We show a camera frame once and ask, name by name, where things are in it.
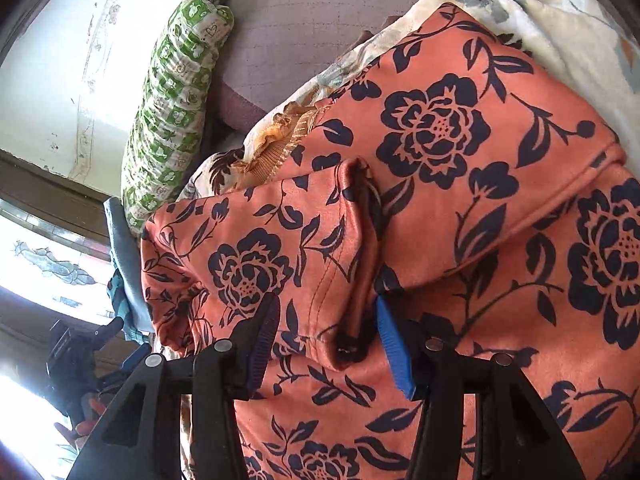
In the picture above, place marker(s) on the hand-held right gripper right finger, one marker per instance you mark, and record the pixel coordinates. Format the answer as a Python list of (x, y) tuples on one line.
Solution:
[(395, 350)]

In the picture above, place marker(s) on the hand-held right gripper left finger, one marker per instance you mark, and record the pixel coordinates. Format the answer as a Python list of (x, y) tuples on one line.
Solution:
[(260, 345)]

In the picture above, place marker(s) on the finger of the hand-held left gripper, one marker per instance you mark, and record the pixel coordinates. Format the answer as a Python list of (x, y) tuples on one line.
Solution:
[(111, 327)]

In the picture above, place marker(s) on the orange floral garment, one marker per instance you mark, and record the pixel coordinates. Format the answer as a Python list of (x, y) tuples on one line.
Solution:
[(450, 235)]

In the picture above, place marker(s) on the person's left hand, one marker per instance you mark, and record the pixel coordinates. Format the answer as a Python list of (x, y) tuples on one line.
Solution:
[(80, 427)]

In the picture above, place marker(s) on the teal striped cloth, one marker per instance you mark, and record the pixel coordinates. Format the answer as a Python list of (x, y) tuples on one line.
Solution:
[(122, 307)]

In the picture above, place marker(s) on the blue-grey folded cloth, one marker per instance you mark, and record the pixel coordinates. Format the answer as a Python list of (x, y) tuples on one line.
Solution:
[(125, 250)]

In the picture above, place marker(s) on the stained glass window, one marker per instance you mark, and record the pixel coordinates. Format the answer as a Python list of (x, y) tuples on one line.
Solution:
[(50, 265)]

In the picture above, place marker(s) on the green checkered pillow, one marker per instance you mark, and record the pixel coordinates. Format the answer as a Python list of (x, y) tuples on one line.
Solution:
[(175, 95)]

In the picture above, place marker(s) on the purple quilted mattress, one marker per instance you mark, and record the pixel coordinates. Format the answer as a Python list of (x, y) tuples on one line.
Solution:
[(310, 25)]

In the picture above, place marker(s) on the cream leaf printed blanket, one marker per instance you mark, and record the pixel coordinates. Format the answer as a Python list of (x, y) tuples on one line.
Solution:
[(550, 35)]

